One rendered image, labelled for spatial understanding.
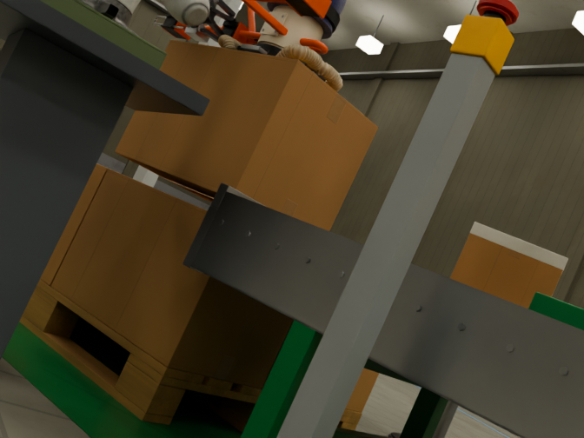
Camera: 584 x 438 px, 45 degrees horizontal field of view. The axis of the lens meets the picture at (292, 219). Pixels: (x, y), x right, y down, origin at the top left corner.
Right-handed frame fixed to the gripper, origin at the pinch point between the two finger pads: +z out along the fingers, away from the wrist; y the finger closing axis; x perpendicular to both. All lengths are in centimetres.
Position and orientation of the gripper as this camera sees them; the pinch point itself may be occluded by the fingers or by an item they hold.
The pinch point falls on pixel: (235, 35)
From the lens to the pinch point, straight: 242.4
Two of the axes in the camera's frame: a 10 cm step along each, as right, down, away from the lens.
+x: 7.1, 2.8, -6.5
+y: -4.2, 9.1, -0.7
